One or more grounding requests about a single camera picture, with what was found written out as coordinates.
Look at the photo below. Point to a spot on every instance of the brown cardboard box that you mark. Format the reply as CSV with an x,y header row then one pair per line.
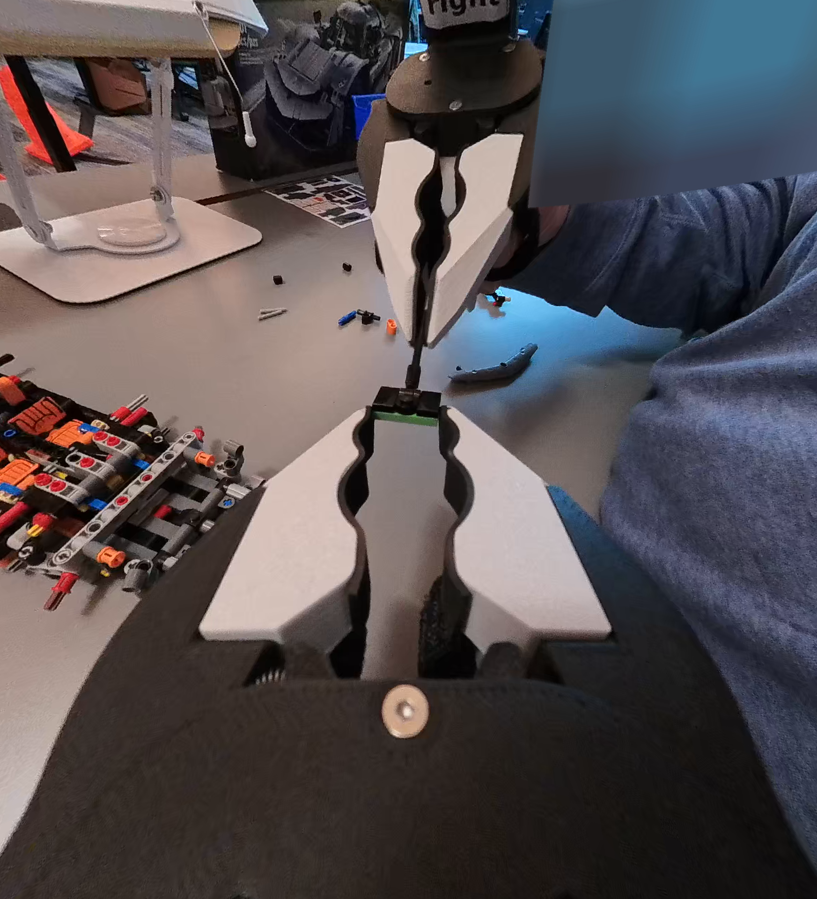
x,y
117,84

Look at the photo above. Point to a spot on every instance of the black lego axle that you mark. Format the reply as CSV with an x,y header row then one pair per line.
x,y
415,358

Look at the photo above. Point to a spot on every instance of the small multicolour lego piece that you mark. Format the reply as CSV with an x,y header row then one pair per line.
x,y
498,298

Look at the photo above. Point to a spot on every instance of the open instruction booklet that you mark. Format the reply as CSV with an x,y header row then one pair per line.
x,y
236,14

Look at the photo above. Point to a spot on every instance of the person's right forearm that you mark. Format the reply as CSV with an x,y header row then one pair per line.
x,y
661,260

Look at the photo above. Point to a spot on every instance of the grey curved lego panel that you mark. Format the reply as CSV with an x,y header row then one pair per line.
x,y
496,365

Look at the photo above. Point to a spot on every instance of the dark lego set box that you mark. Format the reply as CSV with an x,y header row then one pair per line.
x,y
296,84

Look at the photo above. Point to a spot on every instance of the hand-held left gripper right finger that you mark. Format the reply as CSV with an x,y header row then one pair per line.
x,y
520,562

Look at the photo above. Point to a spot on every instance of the lego sticker sheet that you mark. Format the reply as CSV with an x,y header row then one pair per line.
x,y
317,200

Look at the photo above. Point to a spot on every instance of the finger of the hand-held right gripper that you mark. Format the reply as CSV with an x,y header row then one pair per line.
x,y
482,225
394,218

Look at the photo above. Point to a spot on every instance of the orange red flat object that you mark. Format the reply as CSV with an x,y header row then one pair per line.
x,y
43,133

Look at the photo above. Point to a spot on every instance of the person's right hand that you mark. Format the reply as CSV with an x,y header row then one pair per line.
x,y
554,221

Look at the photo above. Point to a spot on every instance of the black green lego piece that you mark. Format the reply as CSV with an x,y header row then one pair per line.
x,y
387,404

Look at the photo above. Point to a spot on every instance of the lego chassis assembly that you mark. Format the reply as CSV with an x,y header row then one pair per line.
x,y
99,477

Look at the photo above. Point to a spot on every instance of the blue storage bin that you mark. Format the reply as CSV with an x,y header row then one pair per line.
x,y
362,116

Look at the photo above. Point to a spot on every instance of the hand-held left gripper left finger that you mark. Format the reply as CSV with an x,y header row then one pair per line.
x,y
289,562

